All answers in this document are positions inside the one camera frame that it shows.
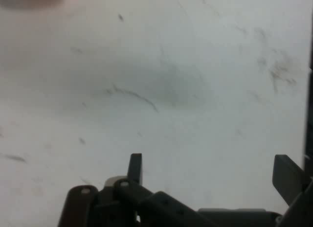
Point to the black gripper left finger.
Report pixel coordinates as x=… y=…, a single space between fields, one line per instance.
x=127 y=195

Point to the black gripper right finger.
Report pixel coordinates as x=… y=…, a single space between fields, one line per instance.
x=288 y=180

